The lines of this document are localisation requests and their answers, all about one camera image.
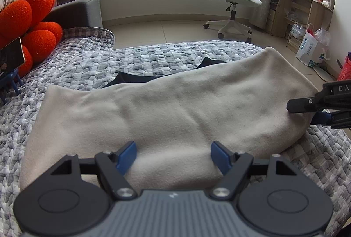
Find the cream black raglan sweatshirt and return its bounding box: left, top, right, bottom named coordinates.
left=20, top=47, right=317, bottom=190

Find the blue stool phone stand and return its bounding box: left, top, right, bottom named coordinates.
left=1, top=69, right=23, bottom=104

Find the smartphone playing video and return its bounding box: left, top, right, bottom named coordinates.
left=0, top=38, right=25, bottom=78

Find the white blue paper bag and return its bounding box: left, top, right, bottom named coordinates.
left=296, top=24, right=331, bottom=67

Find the wooden desk shelf unit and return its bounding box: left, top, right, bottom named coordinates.
left=265, top=0, right=336, bottom=52

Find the red flower plush cushion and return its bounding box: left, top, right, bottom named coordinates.
left=1, top=0, right=63, bottom=78

